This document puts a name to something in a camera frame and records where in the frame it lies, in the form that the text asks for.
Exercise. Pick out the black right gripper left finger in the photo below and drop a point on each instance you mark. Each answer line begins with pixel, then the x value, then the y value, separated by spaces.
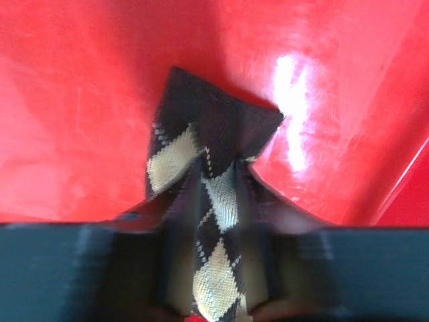
pixel 137 267

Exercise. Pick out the red plastic tray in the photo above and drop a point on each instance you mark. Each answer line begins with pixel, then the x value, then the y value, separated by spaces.
pixel 80 82

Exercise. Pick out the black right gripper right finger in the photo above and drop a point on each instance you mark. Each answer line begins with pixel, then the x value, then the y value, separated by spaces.
pixel 295 269

